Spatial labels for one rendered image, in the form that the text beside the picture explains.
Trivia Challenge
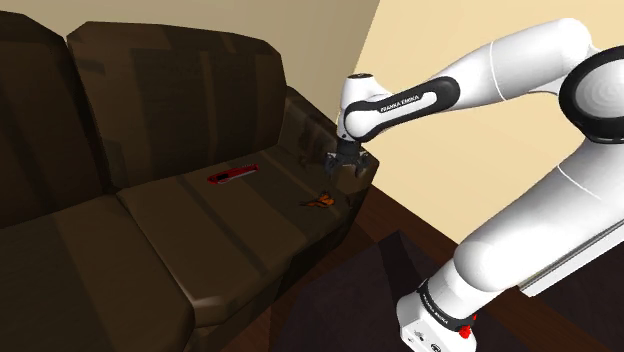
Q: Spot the small orange and black tool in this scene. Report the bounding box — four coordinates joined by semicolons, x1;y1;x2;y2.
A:
298;190;337;210

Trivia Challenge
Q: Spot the dark brown sofa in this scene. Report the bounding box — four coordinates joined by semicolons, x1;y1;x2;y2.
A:
0;9;381;352

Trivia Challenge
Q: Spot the red and black remote control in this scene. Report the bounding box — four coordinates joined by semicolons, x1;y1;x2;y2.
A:
206;163;261;186

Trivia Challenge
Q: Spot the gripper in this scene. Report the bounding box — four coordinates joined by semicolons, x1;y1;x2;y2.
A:
323;139;370;179

